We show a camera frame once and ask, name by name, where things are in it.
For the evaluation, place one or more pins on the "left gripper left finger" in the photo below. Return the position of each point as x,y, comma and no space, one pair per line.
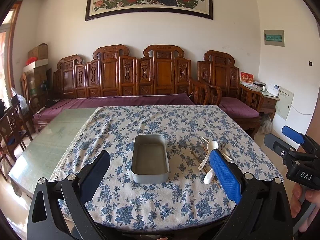
46,221

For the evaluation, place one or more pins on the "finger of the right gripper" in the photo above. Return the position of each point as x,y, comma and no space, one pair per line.
306,142
277,145

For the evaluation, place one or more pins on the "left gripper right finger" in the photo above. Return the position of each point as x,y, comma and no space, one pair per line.
262,208

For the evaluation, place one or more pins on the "light wooden chopstick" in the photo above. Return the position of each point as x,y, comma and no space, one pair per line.
198,160

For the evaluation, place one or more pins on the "white plastic fork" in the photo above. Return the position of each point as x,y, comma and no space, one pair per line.
209,177

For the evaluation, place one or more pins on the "person's right hand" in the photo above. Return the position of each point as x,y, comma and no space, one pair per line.
304,205

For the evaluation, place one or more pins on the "grey fluffy duster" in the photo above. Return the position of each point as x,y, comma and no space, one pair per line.
266,125

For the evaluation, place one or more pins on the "white floor distribution box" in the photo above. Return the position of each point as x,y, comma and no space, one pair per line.
284,103

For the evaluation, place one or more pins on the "wooden side cabinet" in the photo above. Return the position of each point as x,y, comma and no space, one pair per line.
269,105

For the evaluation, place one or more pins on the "purple armchair cushion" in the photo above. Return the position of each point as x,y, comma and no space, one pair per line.
235,108

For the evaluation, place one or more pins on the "white router device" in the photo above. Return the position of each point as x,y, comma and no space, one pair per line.
273,89

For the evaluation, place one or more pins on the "red gift box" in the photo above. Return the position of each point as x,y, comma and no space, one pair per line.
246,78

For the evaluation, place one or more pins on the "blue floral tablecloth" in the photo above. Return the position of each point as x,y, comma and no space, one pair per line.
182,201

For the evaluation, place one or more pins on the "carved wooden armchair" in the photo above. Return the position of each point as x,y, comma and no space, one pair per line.
219,73

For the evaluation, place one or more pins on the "dark wooden dining chair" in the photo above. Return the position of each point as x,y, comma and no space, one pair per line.
13,130

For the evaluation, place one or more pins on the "grey metal tray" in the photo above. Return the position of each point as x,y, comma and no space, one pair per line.
149,159

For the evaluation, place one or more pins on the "white plastic bag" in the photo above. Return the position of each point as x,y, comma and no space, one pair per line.
22,101

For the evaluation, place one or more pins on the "long carved wooden bench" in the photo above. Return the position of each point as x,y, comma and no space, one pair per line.
163,70

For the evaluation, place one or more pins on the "grey wall electrical panel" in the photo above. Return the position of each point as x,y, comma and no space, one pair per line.
274,38

